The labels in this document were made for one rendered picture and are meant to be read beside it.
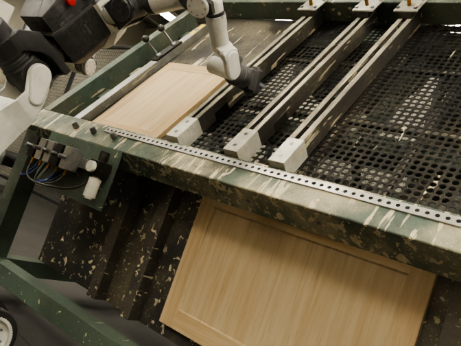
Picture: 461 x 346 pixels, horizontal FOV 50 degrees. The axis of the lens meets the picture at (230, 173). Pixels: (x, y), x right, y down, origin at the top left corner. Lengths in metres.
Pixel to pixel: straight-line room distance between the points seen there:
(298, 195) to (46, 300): 1.15
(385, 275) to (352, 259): 0.11
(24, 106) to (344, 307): 1.24
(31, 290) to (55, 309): 0.18
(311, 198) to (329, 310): 0.38
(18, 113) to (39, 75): 0.15
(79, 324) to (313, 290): 0.87
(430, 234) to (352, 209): 0.21
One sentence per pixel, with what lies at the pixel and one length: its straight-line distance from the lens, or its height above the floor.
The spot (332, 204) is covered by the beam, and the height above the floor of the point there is 0.84.
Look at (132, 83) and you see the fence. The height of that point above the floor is 1.17.
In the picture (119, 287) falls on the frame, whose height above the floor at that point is 0.28.
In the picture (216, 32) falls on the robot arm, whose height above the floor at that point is 1.29.
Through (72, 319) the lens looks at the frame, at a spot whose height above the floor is 0.16.
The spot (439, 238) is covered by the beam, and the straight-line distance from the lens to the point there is 1.29.
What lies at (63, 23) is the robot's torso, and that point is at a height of 1.15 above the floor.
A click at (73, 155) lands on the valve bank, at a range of 2.02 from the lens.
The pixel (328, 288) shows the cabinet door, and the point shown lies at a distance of 1.62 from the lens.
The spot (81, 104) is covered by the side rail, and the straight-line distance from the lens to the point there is 2.64.
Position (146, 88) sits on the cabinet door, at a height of 1.16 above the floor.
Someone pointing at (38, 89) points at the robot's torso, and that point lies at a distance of 1.85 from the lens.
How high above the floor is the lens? 0.72
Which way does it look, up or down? 5 degrees up
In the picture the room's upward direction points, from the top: 19 degrees clockwise
